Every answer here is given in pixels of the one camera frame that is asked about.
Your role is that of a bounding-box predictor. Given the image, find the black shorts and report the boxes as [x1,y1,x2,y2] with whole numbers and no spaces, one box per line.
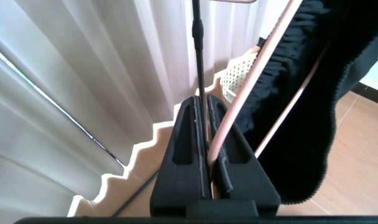
[234,0,378,205]

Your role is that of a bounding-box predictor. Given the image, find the white laundry basket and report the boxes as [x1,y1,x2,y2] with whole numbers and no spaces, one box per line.
[219,45,262,104]

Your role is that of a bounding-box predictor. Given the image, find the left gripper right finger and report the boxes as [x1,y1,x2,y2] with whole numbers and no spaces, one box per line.
[206,94,282,218]

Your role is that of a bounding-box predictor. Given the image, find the black clothes rack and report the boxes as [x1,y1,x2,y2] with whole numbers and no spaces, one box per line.
[112,0,209,218]

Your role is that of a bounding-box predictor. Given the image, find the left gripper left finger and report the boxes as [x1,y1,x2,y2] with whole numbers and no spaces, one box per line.
[149,95,209,218]

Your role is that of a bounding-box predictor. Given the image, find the white curtain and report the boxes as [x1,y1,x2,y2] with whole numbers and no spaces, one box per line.
[0,0,291,218]

